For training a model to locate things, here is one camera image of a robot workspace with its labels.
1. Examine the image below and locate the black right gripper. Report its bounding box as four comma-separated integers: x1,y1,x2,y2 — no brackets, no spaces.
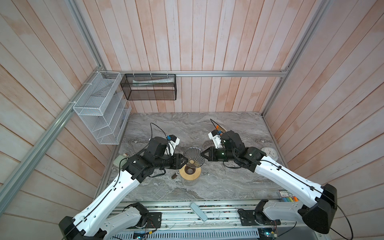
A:
199,146,236,162

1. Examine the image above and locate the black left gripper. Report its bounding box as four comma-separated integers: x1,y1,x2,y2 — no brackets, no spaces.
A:
153,153,189,170

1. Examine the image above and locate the round wooden dripper holder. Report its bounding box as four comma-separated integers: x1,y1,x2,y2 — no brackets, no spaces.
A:
179,165,202,181

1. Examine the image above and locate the clear glass carafe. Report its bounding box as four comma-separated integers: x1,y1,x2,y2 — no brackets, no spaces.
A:
171,165,202,186

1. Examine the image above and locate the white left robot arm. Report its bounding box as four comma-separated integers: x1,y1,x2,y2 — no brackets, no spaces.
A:
59,135,188,240

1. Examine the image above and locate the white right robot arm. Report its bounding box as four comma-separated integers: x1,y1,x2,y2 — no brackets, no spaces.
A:
201,130,337,234

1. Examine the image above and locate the grey oblong remote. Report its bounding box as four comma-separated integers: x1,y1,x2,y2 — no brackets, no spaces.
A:
190,203,208,222

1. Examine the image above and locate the white round kitchen timer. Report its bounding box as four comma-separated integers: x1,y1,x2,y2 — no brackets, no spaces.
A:
262,147,279,161

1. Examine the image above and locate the colourful small box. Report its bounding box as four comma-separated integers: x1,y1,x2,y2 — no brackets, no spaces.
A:
278,190,299,202

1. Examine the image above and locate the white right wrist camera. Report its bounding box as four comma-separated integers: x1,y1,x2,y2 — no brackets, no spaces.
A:
208,130,223,149

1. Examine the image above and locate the black wire mesh basket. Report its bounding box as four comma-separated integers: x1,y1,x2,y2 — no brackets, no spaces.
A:
120,73,177,101

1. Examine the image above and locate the white wire mesh shelf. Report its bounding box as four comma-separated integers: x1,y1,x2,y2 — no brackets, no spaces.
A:
74,71,132,145

